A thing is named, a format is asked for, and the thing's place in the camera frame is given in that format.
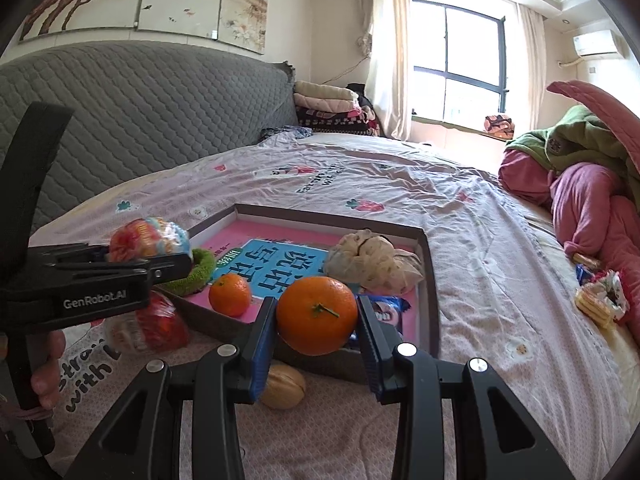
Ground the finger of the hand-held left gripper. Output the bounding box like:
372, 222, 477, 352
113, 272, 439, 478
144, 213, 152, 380
27, 242, 112, 267
50, 253, 194, 286

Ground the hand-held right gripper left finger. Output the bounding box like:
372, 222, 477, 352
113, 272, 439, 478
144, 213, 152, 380
65, 296, 279, 480

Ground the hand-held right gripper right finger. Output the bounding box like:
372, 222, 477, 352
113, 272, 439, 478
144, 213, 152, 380
356, 294, 576, 480

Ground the bread bun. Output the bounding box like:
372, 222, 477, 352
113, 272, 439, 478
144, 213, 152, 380
108, 217, 194, 264

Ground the blue cookie packet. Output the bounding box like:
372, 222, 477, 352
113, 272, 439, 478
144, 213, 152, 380
350, 294, 412, 349

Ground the grey cardboard box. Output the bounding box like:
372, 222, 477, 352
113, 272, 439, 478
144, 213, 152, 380
155, 203, 441, 387

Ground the small orange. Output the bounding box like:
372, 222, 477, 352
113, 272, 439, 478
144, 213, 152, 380
208, 275, 253, 318

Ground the large orange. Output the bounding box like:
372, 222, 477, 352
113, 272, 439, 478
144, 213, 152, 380
276, 276, 359, 357

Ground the person's left hand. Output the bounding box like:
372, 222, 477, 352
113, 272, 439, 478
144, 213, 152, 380
30, 331, 66, 412

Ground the walnut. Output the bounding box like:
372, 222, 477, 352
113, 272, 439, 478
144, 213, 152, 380
260, 362, 307, 411

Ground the red white snack bag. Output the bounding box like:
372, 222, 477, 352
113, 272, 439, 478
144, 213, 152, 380
103, 292, 191, 356

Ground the beige mesh pouch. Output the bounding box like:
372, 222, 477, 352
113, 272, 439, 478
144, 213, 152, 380
324, 229, 425, 294

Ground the pink and blue book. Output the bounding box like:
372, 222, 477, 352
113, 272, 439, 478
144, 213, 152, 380
182, 217, 419, 342

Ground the grey quilted headboard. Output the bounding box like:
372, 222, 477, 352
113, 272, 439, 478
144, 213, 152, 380
0, 41, 299, 252

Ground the dark floral cloth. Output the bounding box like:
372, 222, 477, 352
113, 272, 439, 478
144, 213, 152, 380
259, 125, 314, 144

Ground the dark patterned folded blanket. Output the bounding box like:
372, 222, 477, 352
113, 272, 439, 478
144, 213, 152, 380
297, 105, 382, 137

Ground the clear wafer snack packet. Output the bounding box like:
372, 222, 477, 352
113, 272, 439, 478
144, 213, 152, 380
574, 269, 631, 329

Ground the patterned bag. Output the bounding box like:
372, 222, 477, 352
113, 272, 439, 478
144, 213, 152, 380
483, 114, 515, 139

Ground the cream folded blanket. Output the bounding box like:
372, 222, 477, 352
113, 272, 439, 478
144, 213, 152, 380
292, 80, 360, 111

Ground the pink quilt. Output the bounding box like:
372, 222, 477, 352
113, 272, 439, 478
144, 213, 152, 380
497, 147, 640, 332

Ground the green blanket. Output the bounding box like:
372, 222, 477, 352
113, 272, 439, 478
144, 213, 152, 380
505, 105, 640, 197

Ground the cream curtain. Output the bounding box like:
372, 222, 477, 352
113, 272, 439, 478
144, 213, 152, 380
515, 2, 549, 132
364, 0, 414, 139

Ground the window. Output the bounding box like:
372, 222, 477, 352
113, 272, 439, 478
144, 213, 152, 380
411, 0, 519, 124

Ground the pink quilted cushion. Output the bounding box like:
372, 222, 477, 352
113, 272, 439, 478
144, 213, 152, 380
546, 80, 640, 172

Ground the white air conditioner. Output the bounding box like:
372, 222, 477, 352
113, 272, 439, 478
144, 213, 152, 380
572, 30, 621, 57

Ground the green fuzzy ring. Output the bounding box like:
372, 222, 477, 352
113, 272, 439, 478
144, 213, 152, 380
160, 248, 217, 297

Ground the floral wall painting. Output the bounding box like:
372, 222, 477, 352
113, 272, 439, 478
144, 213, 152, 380
17, 0, 271, 56

